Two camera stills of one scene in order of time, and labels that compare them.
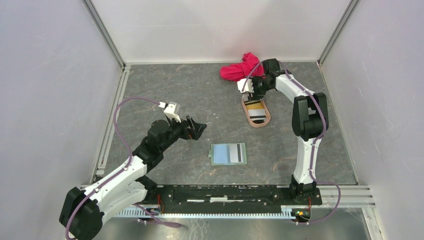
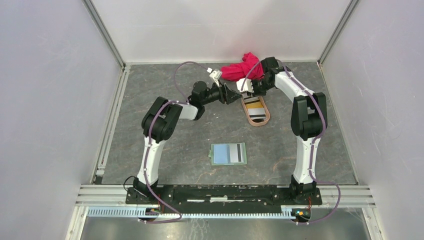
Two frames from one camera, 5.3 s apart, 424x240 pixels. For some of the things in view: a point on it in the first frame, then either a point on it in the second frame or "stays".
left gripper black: (188, 132) -> (226, 95)
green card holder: (228, 154) stays
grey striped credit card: (236, 153) stays
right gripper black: (255, 92) stays
